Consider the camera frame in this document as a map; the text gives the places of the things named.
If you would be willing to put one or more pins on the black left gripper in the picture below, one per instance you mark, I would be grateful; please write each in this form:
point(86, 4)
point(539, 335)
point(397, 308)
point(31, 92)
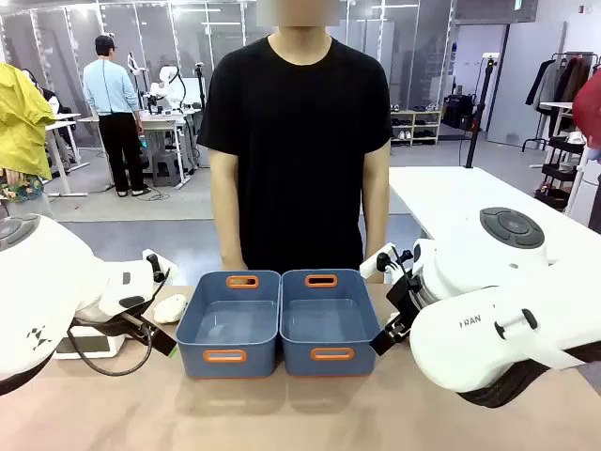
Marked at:
point(138, 323)

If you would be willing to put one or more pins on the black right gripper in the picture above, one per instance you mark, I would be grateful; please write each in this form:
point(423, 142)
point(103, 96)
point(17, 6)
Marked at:
point(406, 300)

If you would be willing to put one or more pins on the white oval plush toy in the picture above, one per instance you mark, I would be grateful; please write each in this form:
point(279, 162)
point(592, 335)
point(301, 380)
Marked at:
point(169, 308)

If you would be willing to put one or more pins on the white digital clock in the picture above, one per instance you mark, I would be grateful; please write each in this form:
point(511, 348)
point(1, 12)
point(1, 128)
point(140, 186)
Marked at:
point(89, 343)

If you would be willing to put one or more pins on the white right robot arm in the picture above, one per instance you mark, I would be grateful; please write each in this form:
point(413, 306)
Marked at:
point(488, 329)

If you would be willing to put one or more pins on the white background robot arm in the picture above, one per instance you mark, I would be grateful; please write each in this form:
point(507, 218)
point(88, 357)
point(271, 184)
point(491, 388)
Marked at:
point(166, 82)

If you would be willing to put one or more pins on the person's right forearm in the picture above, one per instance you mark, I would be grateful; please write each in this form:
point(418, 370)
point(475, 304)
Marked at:
point(227, 225)

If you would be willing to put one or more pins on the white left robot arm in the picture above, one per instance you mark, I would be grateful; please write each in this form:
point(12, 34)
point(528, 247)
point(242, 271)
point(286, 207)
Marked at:
point(42, 282)

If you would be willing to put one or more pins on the person's left forearm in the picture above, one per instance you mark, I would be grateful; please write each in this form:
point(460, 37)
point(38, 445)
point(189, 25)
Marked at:
point(375, 225)

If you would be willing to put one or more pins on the person's left hand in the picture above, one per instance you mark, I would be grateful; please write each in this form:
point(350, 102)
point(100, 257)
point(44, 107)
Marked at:
point(373, 257)

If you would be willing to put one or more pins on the person's right hand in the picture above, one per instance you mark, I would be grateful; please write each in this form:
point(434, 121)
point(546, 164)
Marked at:
point(233, 262)

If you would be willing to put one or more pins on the large white table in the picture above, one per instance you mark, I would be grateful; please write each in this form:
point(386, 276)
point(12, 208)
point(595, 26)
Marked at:
point(469, 197)

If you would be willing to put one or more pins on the grey plastic stool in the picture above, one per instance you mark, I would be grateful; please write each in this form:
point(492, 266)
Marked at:
point(166, 169)

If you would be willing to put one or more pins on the white standing desk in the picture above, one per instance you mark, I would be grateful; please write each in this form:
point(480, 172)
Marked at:
point(66, 150)

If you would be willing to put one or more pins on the wooden shoe rack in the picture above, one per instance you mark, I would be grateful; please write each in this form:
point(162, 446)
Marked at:
point(415, 127)

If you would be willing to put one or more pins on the person in black t-shirt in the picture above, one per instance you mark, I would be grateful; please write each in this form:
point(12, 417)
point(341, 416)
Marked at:
point(296, 141)

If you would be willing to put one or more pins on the black trolley cart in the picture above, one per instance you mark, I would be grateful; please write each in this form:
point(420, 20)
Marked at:
point(561, 169)

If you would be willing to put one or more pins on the black tripod stand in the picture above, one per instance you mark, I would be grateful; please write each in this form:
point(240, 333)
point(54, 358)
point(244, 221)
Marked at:
point(479, 113)

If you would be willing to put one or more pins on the man in light blue shirt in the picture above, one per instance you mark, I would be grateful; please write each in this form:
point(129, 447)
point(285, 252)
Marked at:
point(112, 94)

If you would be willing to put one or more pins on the person in yellow jacket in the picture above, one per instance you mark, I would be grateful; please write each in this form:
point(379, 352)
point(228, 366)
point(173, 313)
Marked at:
point(21, 122)

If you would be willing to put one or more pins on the red garment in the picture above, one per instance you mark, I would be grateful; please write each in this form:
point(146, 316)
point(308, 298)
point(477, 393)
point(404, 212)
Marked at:
point(589, 108)

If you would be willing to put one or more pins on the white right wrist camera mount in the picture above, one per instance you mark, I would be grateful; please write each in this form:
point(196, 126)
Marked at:
point(375, 264)

